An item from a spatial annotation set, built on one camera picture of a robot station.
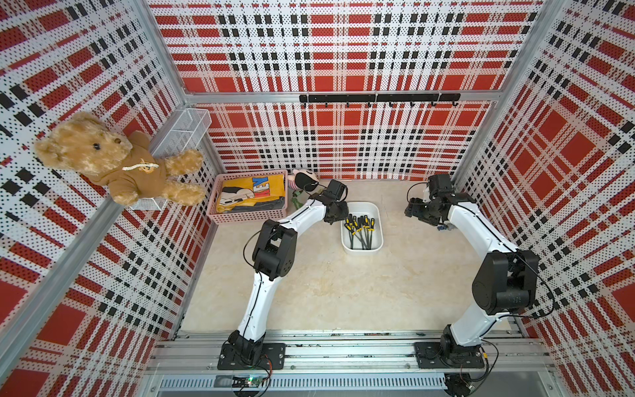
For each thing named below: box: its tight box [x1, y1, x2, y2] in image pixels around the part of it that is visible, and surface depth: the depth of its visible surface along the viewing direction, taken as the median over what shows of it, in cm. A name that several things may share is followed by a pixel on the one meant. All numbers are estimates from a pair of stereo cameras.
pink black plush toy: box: [292, 168, 320, 192], surface depth 110 cm
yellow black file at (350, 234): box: [343, 222, 354, 250], surface depth 103 cm
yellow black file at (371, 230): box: [367, 217, 376, 250], surface depth 106 cm
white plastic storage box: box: [361, 200, 385, 256], surface depth 103 cm
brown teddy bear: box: [34, 112, 206, 207], surface depth 54 cm
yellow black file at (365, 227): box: [362, 215, 370, 250], surface depth 106 cm
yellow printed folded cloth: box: [216, 173, 286, 213], surface depth 110 cm
